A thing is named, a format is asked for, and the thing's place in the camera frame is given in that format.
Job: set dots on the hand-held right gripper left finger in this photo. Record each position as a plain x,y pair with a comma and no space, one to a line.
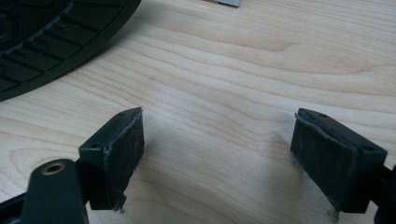
115,155

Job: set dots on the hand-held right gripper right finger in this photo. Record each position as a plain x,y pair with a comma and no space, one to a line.
330,161

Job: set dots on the black round ribbed tray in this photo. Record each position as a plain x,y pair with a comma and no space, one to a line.
49,40

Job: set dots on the small grey flat object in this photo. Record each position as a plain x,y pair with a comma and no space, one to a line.
229,2

